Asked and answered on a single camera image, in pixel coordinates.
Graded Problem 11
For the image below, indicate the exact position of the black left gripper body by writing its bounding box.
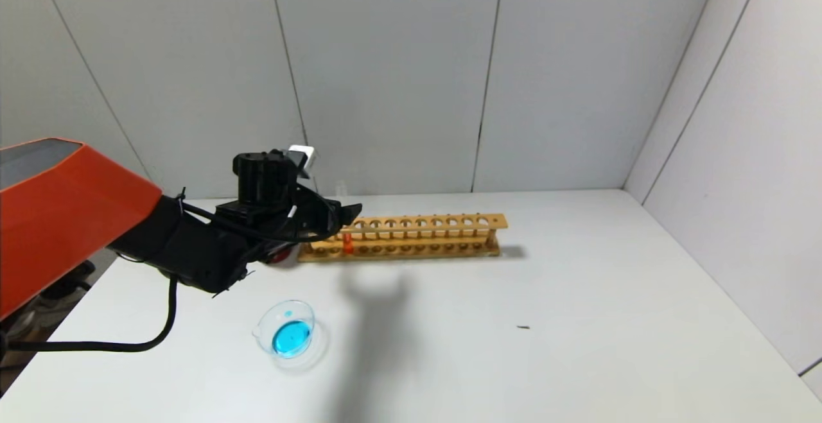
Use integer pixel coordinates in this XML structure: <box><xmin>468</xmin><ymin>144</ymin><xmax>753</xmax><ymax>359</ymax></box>
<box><xmin>295</xmin><ymin>184</ymin><xmax>342</xmax><ymax>241</ymax></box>

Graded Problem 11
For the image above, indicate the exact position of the red pigment glass test tube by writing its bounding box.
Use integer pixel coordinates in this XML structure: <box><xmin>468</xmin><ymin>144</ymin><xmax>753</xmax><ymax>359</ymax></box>
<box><xmin>336</xmin><ymin>180</ymin><xmax>354</xmax><ymax>255</ymax></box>

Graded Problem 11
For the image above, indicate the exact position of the wooden test tube rack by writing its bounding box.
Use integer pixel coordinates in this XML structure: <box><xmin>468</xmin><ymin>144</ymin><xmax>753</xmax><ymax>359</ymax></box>
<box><xmin>299</xmin><ymin>213</ymin><xmax>508</xmax><ymax>263</ymax></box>

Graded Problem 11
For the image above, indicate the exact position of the clear glass spouted dish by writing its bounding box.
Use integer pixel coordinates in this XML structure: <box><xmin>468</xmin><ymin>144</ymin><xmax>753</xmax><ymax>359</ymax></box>
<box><xmin>252</xmin><ymin>300</ymin><xmax>329</xmax><ymax>372</ymax></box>

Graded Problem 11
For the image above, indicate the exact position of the grey sneaker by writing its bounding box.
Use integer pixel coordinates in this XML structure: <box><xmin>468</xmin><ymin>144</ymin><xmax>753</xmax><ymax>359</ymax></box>
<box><xmin>35</xmin><ymin>261</ymin><xmax>97</xmax><ymax>311</ymax></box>

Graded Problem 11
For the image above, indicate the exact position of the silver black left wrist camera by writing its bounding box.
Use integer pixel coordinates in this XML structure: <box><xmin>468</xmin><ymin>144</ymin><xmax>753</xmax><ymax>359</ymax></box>
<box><xmin>287</xmin><ymin>146</ymin><xmax>317</xmax><ymax>178</ymax></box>

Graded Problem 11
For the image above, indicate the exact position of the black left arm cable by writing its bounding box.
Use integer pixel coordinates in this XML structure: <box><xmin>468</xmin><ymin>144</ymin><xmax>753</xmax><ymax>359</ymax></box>
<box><xmin>0</xmin><ymin>275</ymin><xmax>179</xmax><ymax>353</ymax></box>

